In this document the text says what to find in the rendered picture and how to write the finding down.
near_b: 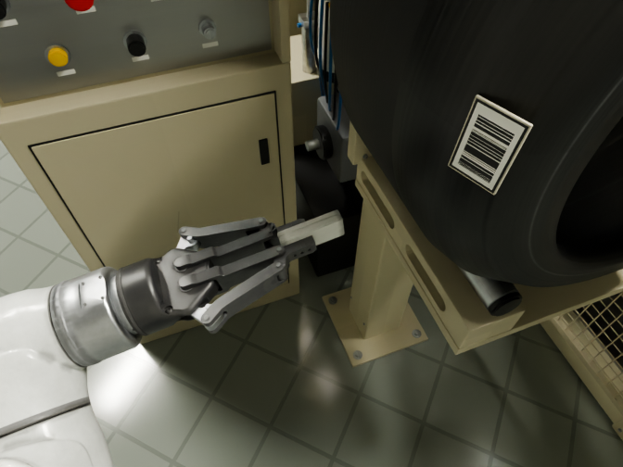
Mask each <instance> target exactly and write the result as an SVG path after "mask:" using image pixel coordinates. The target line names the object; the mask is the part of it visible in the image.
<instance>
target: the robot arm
mask: <svg viewBox="0 0 623 467"><path fill-rule="evenodd" d="M344 233H345V232H344V224H343V219H342V217H341V215H340V213H339V211H338V210H334V211H331V212H329V213H326V214H324V215H322V216H319V217H317V218H314V219H311V220H309V221H305V220H304V219H298V220H296V221H292V222H290V223H287V224H285V225H282V226H279V227H276V226H275V224H274V223H272V222H268V221H267V220H266V219H265V218H264V217H258V218H254V219H248V220H242V221H233V222H228V223H223V224H217V225H212V226H207V227H202V228H197V227H188V226H184V227H181V228H180V229H179V235H181V239H180V241H179V243H178V245H177V247H176V248H173V249H171V250H170V251H168V252H167V253H166V254H165V255H164V256H162V257H160V258H157V259H142V260H140V261H137V262H135V263H133V264H130V265H128V266H125V267H122V268H120V269H119V270H118V271H117V270H116V269H114V268H111V267H103V268H100V269H98V270H95V271H91V272H88V273H86V274H84V275H81V276H78V277H76V278H73V279H70V280H66V281H63V282H61V283H59V284H56V285H52V286H49V287H45V288H37V289H27V290H23V291H19V292H16V293H13V294H9V295H6V296H3V297H0V467H114V465H113V461H112V458H111V455H110V452H109V448H108V444H107V441H106V439H105V436H104V433H103V431H102V429H101V427H100V425H99V423H98V421H97V419H96V417H95V413H94V411H93V408H92V405H91V401H90V398H89V393H88V385H87V367H88V366H90V365H96V364H97V363H99V362H101V361H102V360H106V359H108V358H111V357H113V356H116V355H118V354H121V353H122V352H125V351H128V350H130V349H133V348H135V347H137V346H138V345H139V344H140V342H141V340H142V336H143V335H144V336H147V335H149V334H154V333H155V332H158V331H160V330H163V329H165V328H168V327H170V326H173V325H174V324H175V323H176V322H178V321H192V320H194V319H196V320H197V321H199V322H200V323H202V324H203V325H204V326H205V327H206V328H207V330H208V331H209V332H210V333H211V334H216V333H217V332H218V331H219V330H220V329H221V328H222V327H223V325H224V324H225V323H226V322H227V320H228V319H229V318H231V317H232V316H234V315H235V314H237V313H238V312H239V311H240V310H242V309H244V308H245V307H247V306H248V305H250V304H252V303H253V302H255V301H256V300H258V299H259V298H261V297H263V296H264V295H266V294H267V293H269V292H270V291H272V290H273V289H275V288H276V287H277V286H279V285H280V284H282V283H284V282H285V281H286V280H287V279H288V274H287V269H288V268H289V266H290V264H289V262H290V261H292V260H294V259H298V258H301V257H303V256H306V255H308V254H311V253H313V252H314V251H315V250H316V249H317V248H316V246H317V245H320V244H321V243H324V242H327V241H329V240H332V239H334V238H337V237H340V236H341V235H344ZM216 246H217V247H216ZM200 248H205V249H202V250H200V251H199V249H200ZM193 250H194V251H193ZM237 284H239V285H238V286H236V287H235V288H233V289H232V290H230V291H229V292H227V291H228V290H229V289H230V288H231V287H232V286H235V285H237ZM224 292H227V293H225V294H224V295H222V296H221V297H219V298H218V299H216V300H215V301H214V302H213V303H212V304H209V303H210V302H211V300H212V299H213V298H214V297H215V296H217V295H219V294H222V293H224Z"/></svg>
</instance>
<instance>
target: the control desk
mask: <svg viewBox="0 0 623 467"><path fill-rule="evenodd" d="M290 61H291V54H290V29H289V5H288V0H0V140H1V141H2V143H3V144H4V146H5V147H6V149H7V151H8V152H9V153H10V155H11V156H12V158H14V160H15V161H16V163H17V164H18V166H19V168H20V169H21V170H22V172H23V173H24V175H25V176H26V178H27V179H28V181H29V182H30V184H31V185H32V187H33V188H34V190H35V191H36V193H37V194H38V196H39V197H40V198H41V199H42V201H43V202H44V204H45V205H46V207H47V208H48V210H49V211H50V213H51V214H52V216H53V217H54V219H55V220H56V221H57V223H58V225H59V226H60V228H61V229H62V231H63V232H64V234H65V235H66V236H67V237H68V238H69V240H70V242H71V243H72V245H73V246H74V248H75V249H76V251H77V252H78V254H79V255H80V256H81V258H82V259H83V261H84V263H85V264H86V266H87V267H88V269H89V270H90V271H95V270H98V269H100V268H103V267H111V268H114V269H116V270H117V271H118V270H119V269H120V268H122V267H125V266H128V265H130V264H133V263H135V262H137V261H140V260H142V259H157V258H160V257H162V256H164V255H165V254H166V253H167V252H168V251H170V250H171V249H173V248H176V247H177V245H178V243H179V241H180V239H181V235H179V229H180V228H181V227H184V226H188V227H197V228H202V227H207V226H212V225H217V224H223V223H228V222H233V221H242V220H248V219H254V218H258V217H264V218H265V219H266V220H267V221H268V222H272V223H274V224H275V226H276V227H279V226H282V225H285V224H287V223H290V222H292V221H296V220H297V205H296V182H295V158H294V134H293V110H292V87H291V63H290ZM289 264H290V266H289V268H288V269H287V274H288V279H287V280H286V281H285V282H284V283H282V284H280V285H279V286H277V287H276V288H275V289H273V290H272V291H270V292H269V293H267V294H266V295H264V296H263V297H261V298H259V299H258V300H256V301H255V302H253V303H252V304H250V305H248V306H247V307H245V308H244V309H242V310H240V311H239V312H242V311H245V310H248V309H254V308H257V307H259V306H262V305H265V304H268V303H271V302H274V301H276V300H280V299H283V298H286V297H291V296H294V295H296V294H298V293H299V259H294V260H292V261H290V262H289ZM239 312H238V313H239Z"/></svg>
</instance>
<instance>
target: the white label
mask: <svg viewBox="0 0 623 467"><path fill-rule="evenodd" d="M532 126H533V124H531V123H529V122H527V121H525V120H523V119H521V118H519V117H517V116H516V115H515V114H513V113H511V112H509V111H507V110H506V109H504V108H502V107H499V106H497V105H496V104H494V103H492V102H490V101H489V100H488V99H486V98H484V97H482V96H480V95H476V97H475V100H474V102H473V105H472V106H471V109H470V111H469V113H468V116H467V118H466V121H465V123H464V127H463V129H462V131H461V134H460V136H459V139H458V141H457V144H456V146H455V148H454V150H453V153H452V155H451V159H450V161H449V164H448V166H449V167H451V168H453V169H454V170H456V171H458V172H459V173H461V174H462V175H463V176H465V177H466V178H468V179H469V180H471V181H472V182H474V183H476V184H478V185H479V186H481V187H482V188H484V189H485V190H487V191H488V192H490V193H492V194H493V195H495V194H496V193H497V191H498V189H499V187H500V186H501V184H502V181H503V179H504V177H505V176H506V174H507V172H508V170H509V169H510V167H511V166H512V164H513V162H514V160H515V157H516V156H517V154H518V152H519V150H520V148H521V146H522V145H523V143H524V142H525V140H526V138H527V136H528V134H529V132H530V130H531V128H532Z"/></svg>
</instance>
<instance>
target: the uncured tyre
mask: <svg viewBox="0 0 623 467"><path fill-rule="evenodd" d="M330 38H331V47H332V55H333V60H334V65H335V70H336V75H337V83H338V88H339V92H340V95H341V98H342V101H343V104H344V107H345V109H346V111H347V114H348V116H349V118H350V121H351V123H352V125H353V127H354V129H355V130H356V132H357V133H358V134H359V136H360V137H361V139H362V141H363V142H364V144H365V145H366V147H367V148H368V150H369V151H370V153H371V154H372V156H373V157H374V159H375V161H376V163H377V164H378V166H379V167H380V169H381V170H382V171H383V172H384V174H385V175H386V177H387V178H388V180H389V182H390V183H391V185H392V186H393V188H394V190H395V191H396V193H397V194H398V196H399V197H400V199H401V201H402V202H403V204H404V205H405V207H406V208H407V209H408V210H409V212H410V213H411V215H412V217H413V219H414V220H415V222H416V223H417V225H418V226H419V228H420V229H421V231H422V232H423V234H424V235H425V237H426V238H427V240H428V241H429V242H430V243H431V244H432V245H433V246H434V247H435V248H437V249H438V250H439V251H440V252H441V253H443V254H444V255H445V256H446V257H448V258H449V259H450V260H451V261H453V262H454V263H455V264H456V265H458V266H459V267H460V268H462V269H463V270H465V271H468V272H470V273H472V274H474V275H477V276H480V277H485V278H490V279H494V280H499V281H504V282H508V283H513V284H522V285H527V286H533V287H555V286H562V285H568V284H576V283H580V282H584V281H588V280H591V279H594V278H598V277H601V276H604V275H606V274H609V273H612V272H615V271H619V270H622V269H623V0H330ZM476 95H480V96H482V97H484V98H486V99H488V100H489V101H490V102H492V103H494V104H496V105H497V106H499V107H502V108H504V109H506V110H507V111H509V112H511V113H513V114H515V115H516V116H517V117H519V118H521V119H523V120H525V121H527V122H529V123H531V124H533V126H532V128H531V130H530V132H529V134H528V136H527V138H526V140H525V142H524V143H523V145H522V146H521V148H520V150H519V152H518V154H517V156H516V157H515V160H514V162H513V164H512V166H511V167H510V169H509V170H508V172H507V174H506V176H505V177H504V179H503V181H502V184H501V186H500V187H499V189H498V191H497V193H496V194H495V195H493V194H492V193H490V192H488V191H487V190H485V189H484V188H482V187H481V186H479V185H478V184H476V183H474V182H472V181H471V180H469V179H468V178H466V177H465V176H463V175H462V174H461V173H459V172H458V171H456V170H454V169H453V168H451V167H449V166H448V164H449V161H450V159H451V155H452V153H453V150H454V148H455V146H456V144H457V141H458V139H459V136H460V134H461V131H462V129H463V127H464V123H465V121H466V118H467V116H468V113H469V111H470V109H471V106H472V105H473V102H474V100H475V97H476Z"/></svg>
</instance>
